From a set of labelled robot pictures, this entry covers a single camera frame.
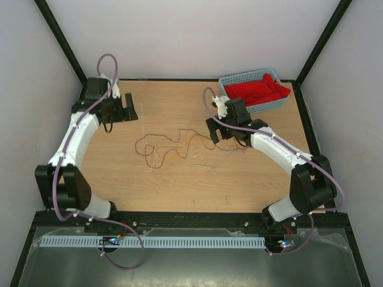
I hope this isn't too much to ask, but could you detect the white zip tie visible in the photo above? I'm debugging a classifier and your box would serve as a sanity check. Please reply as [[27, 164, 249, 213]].
[[140, 102, 145, 136]]

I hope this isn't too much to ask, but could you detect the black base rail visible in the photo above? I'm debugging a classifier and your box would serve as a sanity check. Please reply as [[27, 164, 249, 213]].
[[31, 210, 351, 236]]

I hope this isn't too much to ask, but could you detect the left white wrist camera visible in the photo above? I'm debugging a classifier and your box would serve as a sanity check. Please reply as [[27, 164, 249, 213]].
[[98, 73, 121, 99]]

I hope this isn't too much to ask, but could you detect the light blue plastic basket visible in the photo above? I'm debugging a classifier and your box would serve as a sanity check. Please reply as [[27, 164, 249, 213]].
[[218, 68, 291, 114]]

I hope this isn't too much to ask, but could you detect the black aluminium frame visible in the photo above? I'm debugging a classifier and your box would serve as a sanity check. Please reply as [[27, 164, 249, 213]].
[[11, 1, 370, 286]]

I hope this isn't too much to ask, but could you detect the red cloth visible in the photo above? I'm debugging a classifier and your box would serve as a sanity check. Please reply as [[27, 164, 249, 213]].
[[224, 74, 291, 107]]

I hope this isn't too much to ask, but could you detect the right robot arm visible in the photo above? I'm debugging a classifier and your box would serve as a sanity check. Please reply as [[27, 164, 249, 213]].
[[206, 96, 337, 233]]

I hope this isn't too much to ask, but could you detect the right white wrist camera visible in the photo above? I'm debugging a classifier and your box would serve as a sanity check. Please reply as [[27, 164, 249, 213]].
[[212, 96, 230, 119]]

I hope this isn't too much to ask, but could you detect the green circuit board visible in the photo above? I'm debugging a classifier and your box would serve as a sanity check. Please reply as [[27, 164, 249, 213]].
[[98, 236, 121, 246], [277, 239, 295, 249]]

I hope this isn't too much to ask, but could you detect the white wire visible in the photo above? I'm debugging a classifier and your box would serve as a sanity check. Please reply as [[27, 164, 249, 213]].
[[146, 140, 237, 173]]

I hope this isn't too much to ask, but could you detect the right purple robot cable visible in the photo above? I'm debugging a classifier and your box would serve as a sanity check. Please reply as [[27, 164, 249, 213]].
[[202, 87, 347, 257]]

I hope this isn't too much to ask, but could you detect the red wire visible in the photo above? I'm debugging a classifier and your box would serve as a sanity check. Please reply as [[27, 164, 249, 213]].
[[144, 134, 249, 170]]

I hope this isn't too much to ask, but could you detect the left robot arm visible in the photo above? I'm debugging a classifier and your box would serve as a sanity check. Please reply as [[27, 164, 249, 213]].
[[35, 74, 138, 232]]

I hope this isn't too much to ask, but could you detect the left green circuit board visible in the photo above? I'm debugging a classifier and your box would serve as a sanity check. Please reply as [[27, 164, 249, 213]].
[[98, 236, 121, 246]]

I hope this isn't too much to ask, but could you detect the light blue slotted cable duct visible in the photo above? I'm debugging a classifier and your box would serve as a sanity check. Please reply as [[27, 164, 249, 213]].
[[39, 236, 265, 249]]

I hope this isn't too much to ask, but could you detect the right green circuit board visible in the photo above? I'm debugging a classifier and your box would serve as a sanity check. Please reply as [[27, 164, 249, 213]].
[[277, 239, 295, 249]]

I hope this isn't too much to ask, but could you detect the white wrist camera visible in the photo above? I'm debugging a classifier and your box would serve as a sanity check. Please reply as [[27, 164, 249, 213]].
[[212, 96, 230, 119], [98, 73, 121, 99]]

